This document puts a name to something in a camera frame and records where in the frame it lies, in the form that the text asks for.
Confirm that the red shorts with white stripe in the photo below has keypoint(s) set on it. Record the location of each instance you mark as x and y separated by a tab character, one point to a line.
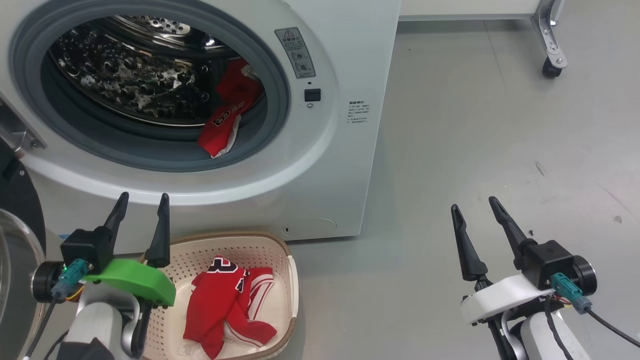
222	132

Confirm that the cream perforated laundry basket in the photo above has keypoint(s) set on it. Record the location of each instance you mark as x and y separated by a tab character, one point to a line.
280	270

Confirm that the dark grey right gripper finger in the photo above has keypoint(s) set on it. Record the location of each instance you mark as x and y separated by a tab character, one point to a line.
470	255
510	230

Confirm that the white front-load washing machine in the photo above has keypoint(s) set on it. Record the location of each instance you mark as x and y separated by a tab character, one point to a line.
325	175

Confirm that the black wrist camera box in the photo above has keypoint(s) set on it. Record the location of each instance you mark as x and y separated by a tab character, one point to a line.
547	262
85	247

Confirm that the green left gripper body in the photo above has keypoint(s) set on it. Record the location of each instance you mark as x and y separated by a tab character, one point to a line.
135	280

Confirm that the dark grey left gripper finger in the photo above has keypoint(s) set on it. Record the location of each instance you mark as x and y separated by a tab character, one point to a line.
160	240
119	215

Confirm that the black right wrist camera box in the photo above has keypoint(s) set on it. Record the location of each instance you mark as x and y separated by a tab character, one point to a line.
547	262

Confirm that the grey warning sticker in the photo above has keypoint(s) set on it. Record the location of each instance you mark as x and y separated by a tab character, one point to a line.
296	52

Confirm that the metal leg with caster wheel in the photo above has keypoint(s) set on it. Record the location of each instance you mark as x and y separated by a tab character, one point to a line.
550	40

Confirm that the black glass washing machine door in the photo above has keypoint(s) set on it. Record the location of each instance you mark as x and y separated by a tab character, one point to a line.
20	200

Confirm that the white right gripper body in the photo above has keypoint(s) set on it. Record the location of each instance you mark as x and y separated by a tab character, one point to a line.
500	300

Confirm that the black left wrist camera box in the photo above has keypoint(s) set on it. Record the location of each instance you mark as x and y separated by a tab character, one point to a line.
85	247

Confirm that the red basketball jersey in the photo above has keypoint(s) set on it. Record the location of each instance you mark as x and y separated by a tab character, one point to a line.
215	305

